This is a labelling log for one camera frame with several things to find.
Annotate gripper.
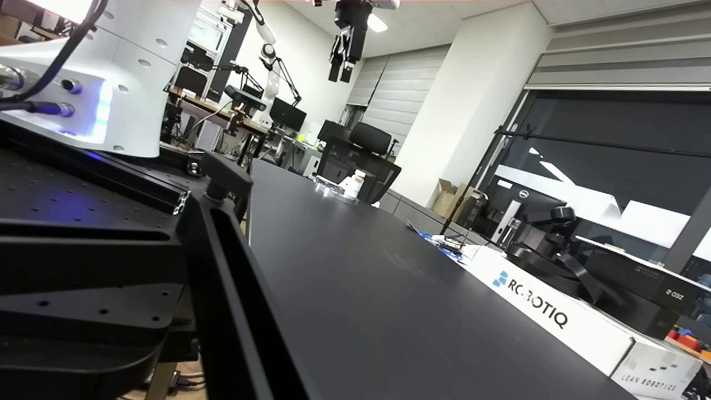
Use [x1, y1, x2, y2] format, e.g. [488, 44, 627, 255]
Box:
[328, 0, 373, 84]

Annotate white bottle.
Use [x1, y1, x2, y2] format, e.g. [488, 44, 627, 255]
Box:
[339, 169, 367, 199]

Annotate window blinds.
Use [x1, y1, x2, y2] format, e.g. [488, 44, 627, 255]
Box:
[347, 44, 452, 155]

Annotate black monitor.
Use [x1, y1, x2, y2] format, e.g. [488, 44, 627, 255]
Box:
[269, 97, 308, 133]

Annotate black office chair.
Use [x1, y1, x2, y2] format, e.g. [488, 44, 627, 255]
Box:
[316, 122, 402, 206]

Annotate clear plastic container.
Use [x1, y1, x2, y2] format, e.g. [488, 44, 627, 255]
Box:
[313, 176, 346, 196]

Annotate wooden desk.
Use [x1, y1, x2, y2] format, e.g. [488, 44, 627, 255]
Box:
[167, 86, 271, 167]

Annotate black clamp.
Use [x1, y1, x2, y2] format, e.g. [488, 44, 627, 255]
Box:
[200, 151, 254, 223]

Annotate cardboard box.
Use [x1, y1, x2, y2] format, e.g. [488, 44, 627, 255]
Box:
[432, 178, 481, 221]

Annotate blue packet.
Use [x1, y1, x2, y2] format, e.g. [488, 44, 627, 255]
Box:
[415, 229, 466, 263]

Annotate dark monitor with silver stand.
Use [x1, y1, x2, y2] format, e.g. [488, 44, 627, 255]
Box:
[482, 177, 568, 248]

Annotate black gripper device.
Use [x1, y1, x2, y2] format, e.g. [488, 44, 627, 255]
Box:
[504, 206, 605, 304]

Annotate white printed box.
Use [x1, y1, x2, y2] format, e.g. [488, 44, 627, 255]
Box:
[459, 243, 704, 398]

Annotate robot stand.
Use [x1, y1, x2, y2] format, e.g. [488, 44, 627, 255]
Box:
[0, 114, 312, 400]

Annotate black box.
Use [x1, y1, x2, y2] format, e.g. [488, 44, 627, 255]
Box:
[575, 236, 711, 341]

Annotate red and orange parts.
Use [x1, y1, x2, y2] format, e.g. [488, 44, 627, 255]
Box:
[665, 327, 711, 363]

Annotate camera on tripod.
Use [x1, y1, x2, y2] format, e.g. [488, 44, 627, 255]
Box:
[224, 84, 268, 167]

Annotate black cable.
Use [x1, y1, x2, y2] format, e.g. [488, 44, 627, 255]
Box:
[0, 100, 76, 118]
[0, 0, 110, 106]

